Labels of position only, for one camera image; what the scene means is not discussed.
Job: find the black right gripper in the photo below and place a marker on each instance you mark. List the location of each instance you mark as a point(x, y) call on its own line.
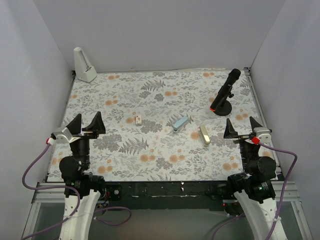
point(243, 136)

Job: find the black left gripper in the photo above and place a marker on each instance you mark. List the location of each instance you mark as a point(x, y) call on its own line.
point(83, 135)

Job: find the beige stapler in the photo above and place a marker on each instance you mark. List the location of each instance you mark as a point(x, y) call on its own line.
point(203, 132)

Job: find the light blue stapler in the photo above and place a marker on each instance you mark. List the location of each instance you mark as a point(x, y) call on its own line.
point(180, 123)

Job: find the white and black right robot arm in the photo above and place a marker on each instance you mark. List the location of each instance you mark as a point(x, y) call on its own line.
point(253, 187)

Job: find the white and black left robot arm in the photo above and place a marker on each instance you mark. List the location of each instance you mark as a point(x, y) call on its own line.
point(82, 188)

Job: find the black microphone stand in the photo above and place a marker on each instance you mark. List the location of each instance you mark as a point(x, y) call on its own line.
point(225, 106)

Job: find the white metronome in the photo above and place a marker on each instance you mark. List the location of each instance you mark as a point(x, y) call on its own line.
point(84, 70)

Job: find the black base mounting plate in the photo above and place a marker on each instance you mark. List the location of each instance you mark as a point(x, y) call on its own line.
point(172, 195)

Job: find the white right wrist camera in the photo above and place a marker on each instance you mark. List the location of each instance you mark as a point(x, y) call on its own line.
point(261, 135)

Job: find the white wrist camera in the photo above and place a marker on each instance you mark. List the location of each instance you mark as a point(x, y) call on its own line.
point(61, 135)
point(261, 135)

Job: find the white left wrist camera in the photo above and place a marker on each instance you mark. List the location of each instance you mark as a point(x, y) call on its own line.
point(61, 135)

